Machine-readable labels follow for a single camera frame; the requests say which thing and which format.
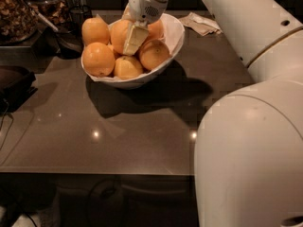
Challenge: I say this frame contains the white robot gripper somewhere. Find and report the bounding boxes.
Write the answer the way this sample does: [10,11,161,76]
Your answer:
[121,0,168,56]

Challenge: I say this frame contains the orange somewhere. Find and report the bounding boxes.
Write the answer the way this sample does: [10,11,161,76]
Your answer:
[138,40,170,71]
[145,20,164,43]
[114,56,144,79]
[110,20,134,55]
[81,17,110,45]
[81,43,116,78]

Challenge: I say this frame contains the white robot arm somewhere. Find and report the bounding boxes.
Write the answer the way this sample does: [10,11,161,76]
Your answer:
[194,0,303,227]

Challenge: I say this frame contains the white ceramic bowl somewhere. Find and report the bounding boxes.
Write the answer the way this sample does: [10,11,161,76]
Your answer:
[85,13,185,90]

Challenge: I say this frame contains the black mesh cup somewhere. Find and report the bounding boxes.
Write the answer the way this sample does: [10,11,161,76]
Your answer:
[69,5,92,33]

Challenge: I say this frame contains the dark glass cup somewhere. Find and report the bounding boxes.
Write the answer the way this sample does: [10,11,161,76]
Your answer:
[56,22,83,60]

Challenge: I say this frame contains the crumpled beige napkin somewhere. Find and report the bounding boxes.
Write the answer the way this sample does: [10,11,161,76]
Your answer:
[179,12,222,36]

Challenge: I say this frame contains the glass jar of nuts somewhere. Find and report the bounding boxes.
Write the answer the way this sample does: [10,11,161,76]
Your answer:
[0,0,38,45]

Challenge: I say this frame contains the grey raised tray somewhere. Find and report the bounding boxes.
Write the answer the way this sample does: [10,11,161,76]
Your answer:
[0,27,60,74]

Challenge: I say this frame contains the black device at left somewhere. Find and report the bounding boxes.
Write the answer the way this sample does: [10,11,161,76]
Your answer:
[0,65,36,114]

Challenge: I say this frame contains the black cable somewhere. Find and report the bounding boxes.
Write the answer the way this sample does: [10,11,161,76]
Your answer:
[0,97,15,151]

